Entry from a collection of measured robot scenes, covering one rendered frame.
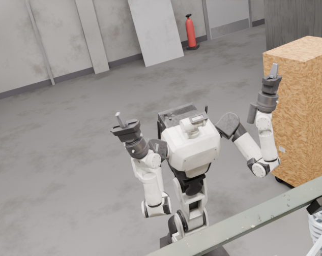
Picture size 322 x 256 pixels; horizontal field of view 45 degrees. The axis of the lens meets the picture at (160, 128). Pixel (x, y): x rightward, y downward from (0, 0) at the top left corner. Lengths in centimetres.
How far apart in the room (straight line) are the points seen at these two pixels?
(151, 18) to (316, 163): 511
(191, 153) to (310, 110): 148
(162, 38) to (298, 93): 500
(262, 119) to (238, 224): 138
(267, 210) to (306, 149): 283
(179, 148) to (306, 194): 141
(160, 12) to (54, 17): 201
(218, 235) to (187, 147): 145
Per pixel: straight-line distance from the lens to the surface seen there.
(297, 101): 310
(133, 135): 153
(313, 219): 50
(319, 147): 337
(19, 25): 778
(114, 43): 806
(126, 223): 358
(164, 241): 306
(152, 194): 168
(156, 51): 771
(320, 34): 542
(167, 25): 781
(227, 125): 194
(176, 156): 185
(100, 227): 363
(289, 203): 44
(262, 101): 177
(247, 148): 195
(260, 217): 42
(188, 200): 227
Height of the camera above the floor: 222
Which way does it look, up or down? 26 degrees down
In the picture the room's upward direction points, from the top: 12 degrees counter-clockwise
